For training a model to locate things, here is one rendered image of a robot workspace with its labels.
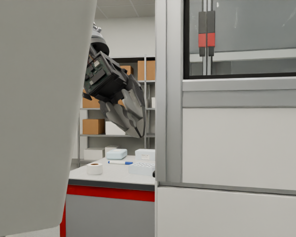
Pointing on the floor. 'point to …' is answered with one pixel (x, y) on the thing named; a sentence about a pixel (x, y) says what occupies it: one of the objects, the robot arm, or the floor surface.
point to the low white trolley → (109, 202)
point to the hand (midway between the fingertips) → (140, 131)
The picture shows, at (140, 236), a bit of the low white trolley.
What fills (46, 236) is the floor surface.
